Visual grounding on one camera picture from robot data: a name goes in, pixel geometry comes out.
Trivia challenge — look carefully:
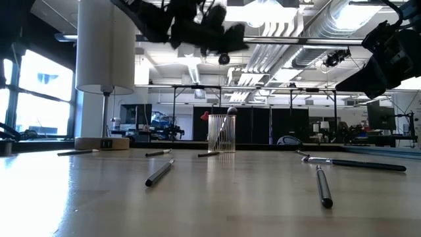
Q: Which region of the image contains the black partition panel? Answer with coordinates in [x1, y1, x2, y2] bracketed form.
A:
[192, 106, 310, 145]

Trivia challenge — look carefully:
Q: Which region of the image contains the blue robot machine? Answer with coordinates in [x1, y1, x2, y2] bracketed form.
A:
[150, 111, 186, 140]

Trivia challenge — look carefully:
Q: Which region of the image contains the white shade table lamp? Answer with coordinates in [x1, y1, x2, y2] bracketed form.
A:
[74, 0, 137, 151]

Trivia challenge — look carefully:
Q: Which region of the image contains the silver ventilation duct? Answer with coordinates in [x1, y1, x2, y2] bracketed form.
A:
[291, 0, 384, 69]

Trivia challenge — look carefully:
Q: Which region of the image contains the black pen right front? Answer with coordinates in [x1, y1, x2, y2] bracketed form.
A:
[315, 164, 334, 209]

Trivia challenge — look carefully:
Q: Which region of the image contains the dark computer monitor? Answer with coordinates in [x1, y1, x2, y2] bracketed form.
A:
[366, 99, 397, 131]
[119, 103, 153, 126]

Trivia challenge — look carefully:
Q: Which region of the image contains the horizontal metal rig beam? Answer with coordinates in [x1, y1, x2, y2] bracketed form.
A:
[54, 32, 364, 46]

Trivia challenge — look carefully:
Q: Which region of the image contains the round-head brush with thin handle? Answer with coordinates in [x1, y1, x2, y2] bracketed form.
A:
[212, 106, 238, 151]

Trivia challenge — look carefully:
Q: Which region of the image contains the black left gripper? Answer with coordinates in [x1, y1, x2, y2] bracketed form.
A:
[169, 0, 250, 57]

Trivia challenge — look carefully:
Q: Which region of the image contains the black metal rig frame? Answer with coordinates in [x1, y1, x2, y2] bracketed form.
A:
[288, 86, 339, 142]
[171, 84, 222, 142]

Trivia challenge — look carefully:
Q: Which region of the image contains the black ceiling-mounted camera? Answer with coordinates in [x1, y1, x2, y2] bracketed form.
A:
[323, 48, 352, 68]

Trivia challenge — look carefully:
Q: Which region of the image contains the long black silver-ferrule brush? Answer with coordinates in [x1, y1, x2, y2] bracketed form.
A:
[301, 156, 407, 172]

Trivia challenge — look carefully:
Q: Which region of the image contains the black cable bundle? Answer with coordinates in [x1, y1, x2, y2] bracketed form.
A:
[0, 120, 39, 142]

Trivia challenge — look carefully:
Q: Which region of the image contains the thin dark makeup brush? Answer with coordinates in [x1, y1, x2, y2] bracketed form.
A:
[57, 149, 100, 157]

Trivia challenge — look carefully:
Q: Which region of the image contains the clear ribbed plastic cup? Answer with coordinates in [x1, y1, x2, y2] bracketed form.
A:
[207, 113, 237, 153]

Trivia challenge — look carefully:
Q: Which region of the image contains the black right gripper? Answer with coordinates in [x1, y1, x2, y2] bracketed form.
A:
[335, 20, 421, 99]

